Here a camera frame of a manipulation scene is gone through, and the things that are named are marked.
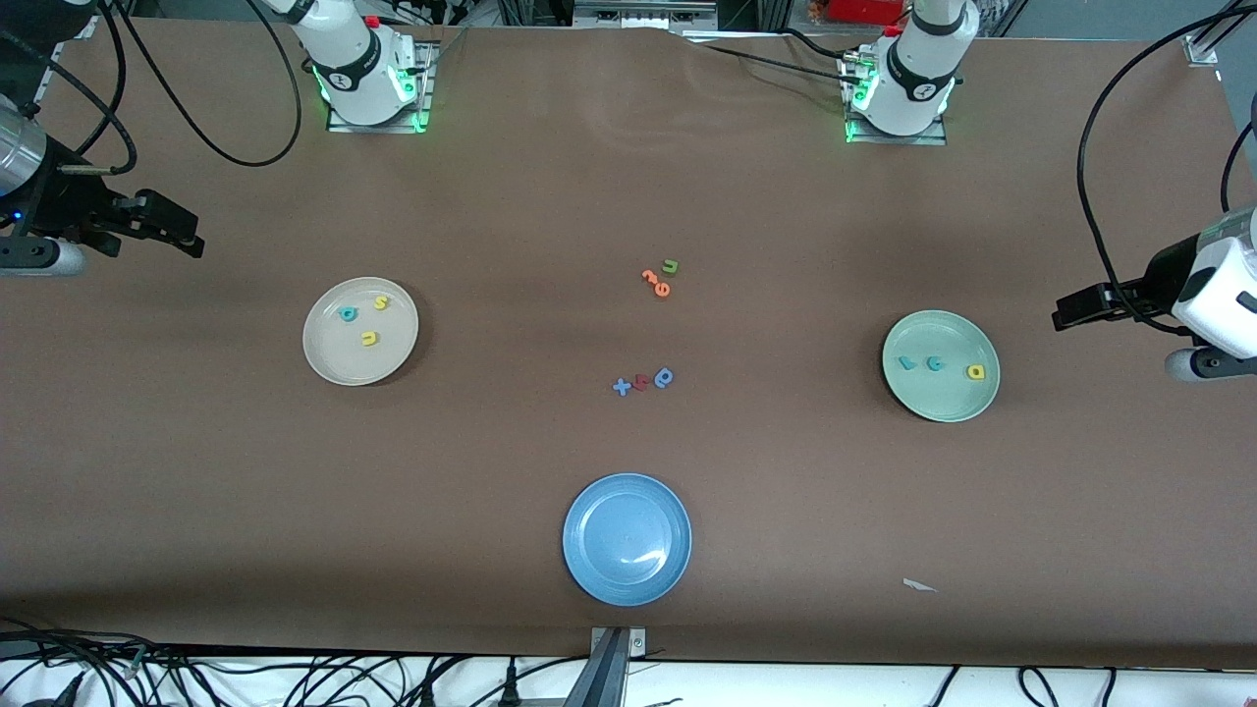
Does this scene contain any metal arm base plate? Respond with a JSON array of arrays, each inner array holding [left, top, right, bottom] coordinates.
[[843, 44, 950, 146], [327, 41, 436, 134]]

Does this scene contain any blue round plate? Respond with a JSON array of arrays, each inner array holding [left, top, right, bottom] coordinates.
[[563, 473, 693, 607]]

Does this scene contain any beige round plate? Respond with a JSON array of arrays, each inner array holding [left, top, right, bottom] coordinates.
[[302, 277, 420, 387]]

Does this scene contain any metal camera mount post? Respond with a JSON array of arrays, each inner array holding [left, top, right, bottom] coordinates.
[[565, 626, 649, 707]]

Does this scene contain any brown table cover sheet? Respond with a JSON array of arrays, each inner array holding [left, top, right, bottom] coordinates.
[[0, 18, 1257, 671]]

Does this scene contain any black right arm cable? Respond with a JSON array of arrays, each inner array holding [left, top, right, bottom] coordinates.
[[0, 0, 302, 176]]

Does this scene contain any green round plate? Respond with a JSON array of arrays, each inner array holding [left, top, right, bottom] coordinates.
[[881, 310, 1002, 424]]

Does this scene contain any red box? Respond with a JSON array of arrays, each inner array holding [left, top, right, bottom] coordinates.
[[830, 0, 906, 26]]

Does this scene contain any grey power strip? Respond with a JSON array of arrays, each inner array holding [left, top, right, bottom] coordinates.
[[574, 0, 718, 30]]

